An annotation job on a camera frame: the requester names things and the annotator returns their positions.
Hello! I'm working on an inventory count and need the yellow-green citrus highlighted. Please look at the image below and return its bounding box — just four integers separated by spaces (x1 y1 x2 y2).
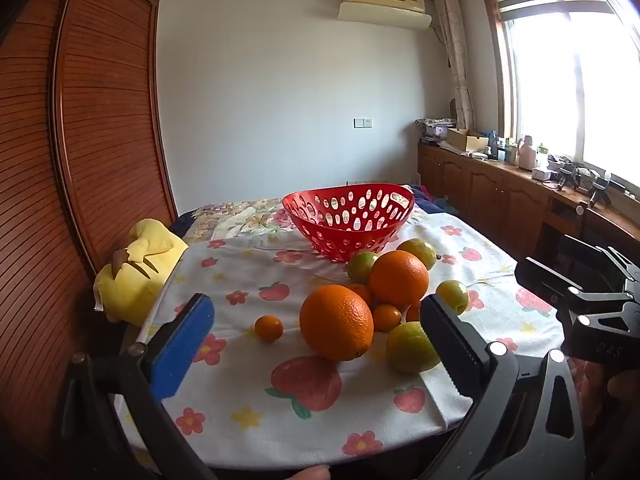
396 238 438 272

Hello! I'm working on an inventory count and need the person's left hand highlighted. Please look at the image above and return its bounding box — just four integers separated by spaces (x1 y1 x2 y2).
286 465 332 480

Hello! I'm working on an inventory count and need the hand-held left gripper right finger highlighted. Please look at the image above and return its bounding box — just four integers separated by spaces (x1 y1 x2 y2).
419 293 586 480

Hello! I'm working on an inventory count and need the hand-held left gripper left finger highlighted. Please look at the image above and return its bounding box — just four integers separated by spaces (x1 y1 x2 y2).
60 293 218 480

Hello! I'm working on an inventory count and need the large orange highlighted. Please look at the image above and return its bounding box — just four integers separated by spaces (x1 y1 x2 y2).
299 284 375 362
370 250 431 307

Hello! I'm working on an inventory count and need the strawberry print tablecloth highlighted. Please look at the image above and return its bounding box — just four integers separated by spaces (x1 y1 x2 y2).
114 207 571 472

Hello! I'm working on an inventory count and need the yellow plush toy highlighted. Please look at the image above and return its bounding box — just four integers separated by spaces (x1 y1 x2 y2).
92 218 190 324

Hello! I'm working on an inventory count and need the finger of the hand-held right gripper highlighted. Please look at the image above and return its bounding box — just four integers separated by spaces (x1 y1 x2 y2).
514 256 632 312
560 234 640 283

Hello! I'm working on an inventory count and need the wooden framed window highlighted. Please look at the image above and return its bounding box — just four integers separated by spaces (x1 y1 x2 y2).
480 0 640 191

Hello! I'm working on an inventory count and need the wooden chair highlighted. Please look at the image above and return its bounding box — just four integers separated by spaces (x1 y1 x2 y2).
575 200 640 256

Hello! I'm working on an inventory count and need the dark blue bedding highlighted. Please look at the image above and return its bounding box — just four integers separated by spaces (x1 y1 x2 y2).
412 185 458 213

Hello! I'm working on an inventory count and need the wall air conditioner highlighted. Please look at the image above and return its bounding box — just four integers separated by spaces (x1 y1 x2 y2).
338 0 433 31

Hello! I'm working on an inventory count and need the large green citrus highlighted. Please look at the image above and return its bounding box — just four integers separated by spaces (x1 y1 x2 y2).
385 321 442 374

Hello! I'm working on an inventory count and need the person's right hand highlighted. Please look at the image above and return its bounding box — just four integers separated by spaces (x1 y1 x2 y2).
602 367 640 413

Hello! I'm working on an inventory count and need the open cardboard box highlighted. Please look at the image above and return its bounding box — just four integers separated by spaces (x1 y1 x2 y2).
446 128 492 153

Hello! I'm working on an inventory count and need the red perforated plastic basket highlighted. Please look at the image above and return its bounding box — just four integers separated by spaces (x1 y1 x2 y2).
281 183 416 263

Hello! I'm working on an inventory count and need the wooden sideboard cabinet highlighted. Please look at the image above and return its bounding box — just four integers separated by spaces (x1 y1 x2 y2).
416 141 640 261

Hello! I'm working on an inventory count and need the patterned white curtain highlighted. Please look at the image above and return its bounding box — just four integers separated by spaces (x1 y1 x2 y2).
432 0 476 131

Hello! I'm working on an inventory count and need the wooden slatted wardrobe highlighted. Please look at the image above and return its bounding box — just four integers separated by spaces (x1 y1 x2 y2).
0 0 178 461

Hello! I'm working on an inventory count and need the small green citrus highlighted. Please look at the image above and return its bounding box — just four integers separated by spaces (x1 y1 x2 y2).
347 251 380 285
436 280 470 315

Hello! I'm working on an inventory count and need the floral quilt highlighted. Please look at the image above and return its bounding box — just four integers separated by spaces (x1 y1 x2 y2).
177 199 311 246

